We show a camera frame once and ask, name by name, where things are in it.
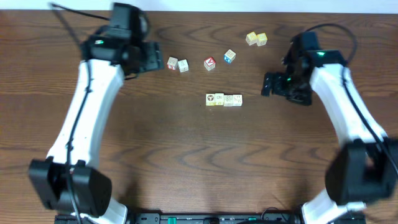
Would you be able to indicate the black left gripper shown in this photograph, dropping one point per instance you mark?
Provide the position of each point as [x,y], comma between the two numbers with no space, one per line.
[153,56]

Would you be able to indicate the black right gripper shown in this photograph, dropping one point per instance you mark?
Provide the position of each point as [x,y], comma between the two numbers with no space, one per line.
[278,78]

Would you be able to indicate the wooden 8 block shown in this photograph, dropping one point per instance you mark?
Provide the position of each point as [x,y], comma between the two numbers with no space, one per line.
[237,100]

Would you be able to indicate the yellow-edged wooden block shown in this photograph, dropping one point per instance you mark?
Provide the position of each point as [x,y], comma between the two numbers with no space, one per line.
[219,99]

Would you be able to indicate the soccer ball block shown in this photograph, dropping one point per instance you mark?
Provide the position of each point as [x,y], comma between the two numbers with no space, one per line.
[210,100]

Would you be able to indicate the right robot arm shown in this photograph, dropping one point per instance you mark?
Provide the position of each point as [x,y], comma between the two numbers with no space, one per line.
[365,169]

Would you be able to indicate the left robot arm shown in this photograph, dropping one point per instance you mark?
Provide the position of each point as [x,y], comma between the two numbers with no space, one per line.
[68,180]

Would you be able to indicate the red 3 block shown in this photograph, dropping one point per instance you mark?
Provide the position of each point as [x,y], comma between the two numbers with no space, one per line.
[172,63]

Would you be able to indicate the blue J block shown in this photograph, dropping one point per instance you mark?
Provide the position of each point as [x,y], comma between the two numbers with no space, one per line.
[183,65]

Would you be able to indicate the yellow block right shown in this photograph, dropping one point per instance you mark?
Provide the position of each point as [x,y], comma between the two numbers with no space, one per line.
[261,39]

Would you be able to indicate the yellow block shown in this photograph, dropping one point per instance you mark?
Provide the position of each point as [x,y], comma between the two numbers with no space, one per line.
[261,39]
[251,38]

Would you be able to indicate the yellow block left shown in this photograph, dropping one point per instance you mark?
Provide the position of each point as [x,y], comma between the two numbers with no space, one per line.
[251,38]

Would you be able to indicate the red A block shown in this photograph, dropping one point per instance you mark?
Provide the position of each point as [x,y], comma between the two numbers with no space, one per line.
[209,63]

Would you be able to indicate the blue X block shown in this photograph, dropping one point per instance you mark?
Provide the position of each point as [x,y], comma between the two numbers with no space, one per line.
[229,56]

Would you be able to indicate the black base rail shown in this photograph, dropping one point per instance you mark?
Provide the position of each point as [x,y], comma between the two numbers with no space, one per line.
[272,217]

